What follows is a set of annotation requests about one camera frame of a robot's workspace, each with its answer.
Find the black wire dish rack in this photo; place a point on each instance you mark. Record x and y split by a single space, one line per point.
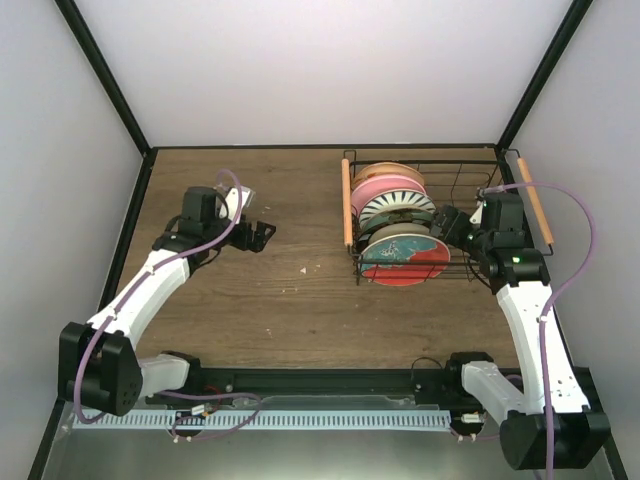
447 182

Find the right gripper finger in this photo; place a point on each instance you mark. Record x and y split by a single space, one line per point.
437 231
441 216

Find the brown rimmed cream plate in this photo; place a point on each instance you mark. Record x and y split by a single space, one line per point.
396 229

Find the light blue slotted cable duct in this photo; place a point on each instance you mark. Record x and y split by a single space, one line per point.
397 420

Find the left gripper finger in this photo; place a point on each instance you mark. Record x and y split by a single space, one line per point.
264 229
259 242

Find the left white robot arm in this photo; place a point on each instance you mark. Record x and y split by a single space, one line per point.
98 369

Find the white blue striped plate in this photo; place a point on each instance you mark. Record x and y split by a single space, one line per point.
396 199

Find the red teal floral plate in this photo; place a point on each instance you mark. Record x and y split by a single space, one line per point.
404 260

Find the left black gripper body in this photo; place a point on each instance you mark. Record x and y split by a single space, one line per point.
241 242

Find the pink plate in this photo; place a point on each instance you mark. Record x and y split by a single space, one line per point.
374 186

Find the mint green floral plate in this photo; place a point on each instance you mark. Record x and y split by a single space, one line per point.
395 216

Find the beige orange rimmed plate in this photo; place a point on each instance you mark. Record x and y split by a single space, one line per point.
386 168

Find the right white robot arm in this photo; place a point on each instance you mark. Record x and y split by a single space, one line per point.
547 422

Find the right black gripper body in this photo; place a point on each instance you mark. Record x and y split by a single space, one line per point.
455 236

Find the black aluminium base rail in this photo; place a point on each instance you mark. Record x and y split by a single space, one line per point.
430 386

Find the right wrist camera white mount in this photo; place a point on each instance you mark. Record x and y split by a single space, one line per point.
479 218

